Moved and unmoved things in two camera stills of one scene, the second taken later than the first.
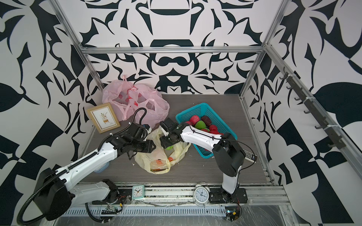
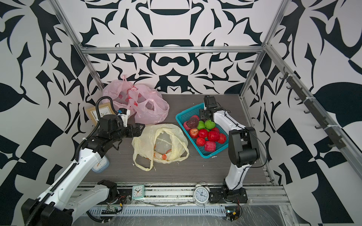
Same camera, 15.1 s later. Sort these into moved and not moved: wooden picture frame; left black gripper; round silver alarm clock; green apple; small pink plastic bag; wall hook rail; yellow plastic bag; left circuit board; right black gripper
Moved: right black gripper; left black gripper; yellow plastic bag
Not moved: left circuit board; round silver alarm clock; wooden picture frame; green apple; small pink plastic bag; wall hook rail
